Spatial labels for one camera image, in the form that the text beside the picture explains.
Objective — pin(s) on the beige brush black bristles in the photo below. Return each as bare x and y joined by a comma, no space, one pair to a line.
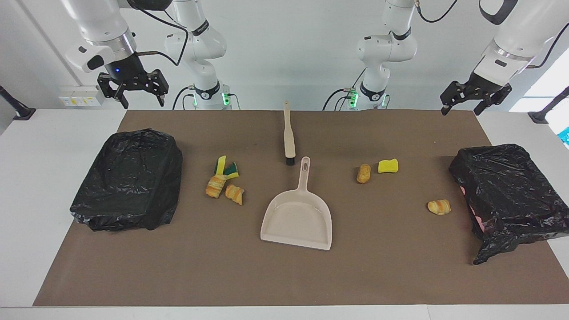
289,138

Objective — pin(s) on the brown oval bread roll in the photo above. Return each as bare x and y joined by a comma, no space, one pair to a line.
363,173

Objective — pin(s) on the yellow wavy sponge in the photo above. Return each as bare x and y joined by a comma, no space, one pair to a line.
388,166

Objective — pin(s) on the white wall socket box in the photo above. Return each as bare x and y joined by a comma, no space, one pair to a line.
78,95

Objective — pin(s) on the teal object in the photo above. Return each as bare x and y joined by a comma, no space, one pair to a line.
565,135

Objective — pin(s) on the black clamp stand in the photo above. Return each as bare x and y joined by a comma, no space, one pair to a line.
546,111
18,109

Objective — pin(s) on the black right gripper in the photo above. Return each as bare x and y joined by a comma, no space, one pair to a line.
129,73

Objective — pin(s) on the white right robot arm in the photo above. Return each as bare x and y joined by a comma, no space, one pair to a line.
200,49

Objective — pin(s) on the bin with black bag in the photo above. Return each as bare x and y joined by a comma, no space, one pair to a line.
115,200

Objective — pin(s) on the golden toy croissant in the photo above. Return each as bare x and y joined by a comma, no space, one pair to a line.
439,206

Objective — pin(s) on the beige plastic dustpan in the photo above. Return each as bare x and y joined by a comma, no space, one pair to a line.
298,220

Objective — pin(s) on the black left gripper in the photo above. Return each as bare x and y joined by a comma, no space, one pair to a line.
482,84

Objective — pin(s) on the left black trash bag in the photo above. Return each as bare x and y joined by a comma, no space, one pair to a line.
511,186

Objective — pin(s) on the striped toy croissant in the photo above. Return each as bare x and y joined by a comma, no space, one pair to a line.
234,194
216,186

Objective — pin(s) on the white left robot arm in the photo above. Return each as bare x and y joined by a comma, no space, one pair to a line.
386,49

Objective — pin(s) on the brown table mat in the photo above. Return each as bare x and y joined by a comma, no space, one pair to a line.
284,275

